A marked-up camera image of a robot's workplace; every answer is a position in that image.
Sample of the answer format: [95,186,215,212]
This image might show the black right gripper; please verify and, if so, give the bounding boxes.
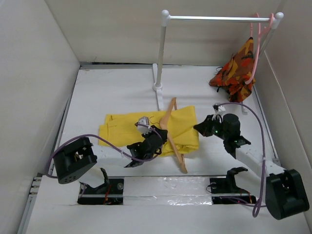
[194,114,229,140]

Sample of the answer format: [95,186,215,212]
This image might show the wooden clothes hanger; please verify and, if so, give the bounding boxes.
[148,97,188,174]

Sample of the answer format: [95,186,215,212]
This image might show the yellow trousers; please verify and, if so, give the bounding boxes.
[98,105,200,158]

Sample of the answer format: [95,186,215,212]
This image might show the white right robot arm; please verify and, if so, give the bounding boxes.
[194,114,310,220]

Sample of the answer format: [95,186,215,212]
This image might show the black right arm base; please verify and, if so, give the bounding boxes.
[206,177,256,207]

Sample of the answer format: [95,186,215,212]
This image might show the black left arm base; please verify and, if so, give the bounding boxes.
[77,177,124,205]

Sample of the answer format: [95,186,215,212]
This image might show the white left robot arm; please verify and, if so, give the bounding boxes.
[50,123,168,194]

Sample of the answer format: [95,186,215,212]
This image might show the pink plastic hanger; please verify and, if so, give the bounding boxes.
[245,13,274,84]

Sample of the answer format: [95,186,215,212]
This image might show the white clothes rack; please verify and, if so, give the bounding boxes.
[152,10,284,111]

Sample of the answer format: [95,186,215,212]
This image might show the orange camouflage garment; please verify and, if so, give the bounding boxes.
[209,37,255,102]

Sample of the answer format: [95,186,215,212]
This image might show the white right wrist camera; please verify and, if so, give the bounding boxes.
[212,103,226,120]

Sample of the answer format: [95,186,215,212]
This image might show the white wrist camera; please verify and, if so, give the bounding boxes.
[135,117,151,136]
[212,103,226,120]

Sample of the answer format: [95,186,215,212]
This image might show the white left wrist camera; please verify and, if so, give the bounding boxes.
[135,117,151,136]

